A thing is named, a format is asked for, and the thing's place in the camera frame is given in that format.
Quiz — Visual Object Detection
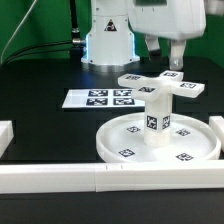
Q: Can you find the white front fence bar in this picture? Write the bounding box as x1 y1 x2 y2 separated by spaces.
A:
0 160 224 194

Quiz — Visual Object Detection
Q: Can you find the white marker sheet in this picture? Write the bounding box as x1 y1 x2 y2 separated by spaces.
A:
62 89 144 109

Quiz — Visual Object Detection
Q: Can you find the white left fence block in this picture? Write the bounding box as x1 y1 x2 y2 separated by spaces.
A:
0 121 14 158

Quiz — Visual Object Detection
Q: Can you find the black cable pair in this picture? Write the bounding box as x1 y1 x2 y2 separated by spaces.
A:
2 40 75 66

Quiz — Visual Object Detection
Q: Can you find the white cross-shaped table base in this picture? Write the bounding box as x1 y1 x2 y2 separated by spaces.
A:
118 70 205 102

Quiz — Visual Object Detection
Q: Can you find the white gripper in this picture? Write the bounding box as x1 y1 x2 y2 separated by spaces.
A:
126 0 206 71

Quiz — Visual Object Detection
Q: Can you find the grey thin cable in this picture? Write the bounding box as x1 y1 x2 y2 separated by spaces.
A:
0 0 39 65

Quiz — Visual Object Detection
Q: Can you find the white round table top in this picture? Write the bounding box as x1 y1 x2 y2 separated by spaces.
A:
96 112 221 163

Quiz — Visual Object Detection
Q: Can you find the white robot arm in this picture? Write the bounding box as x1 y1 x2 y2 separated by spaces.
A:
82 0 224 71

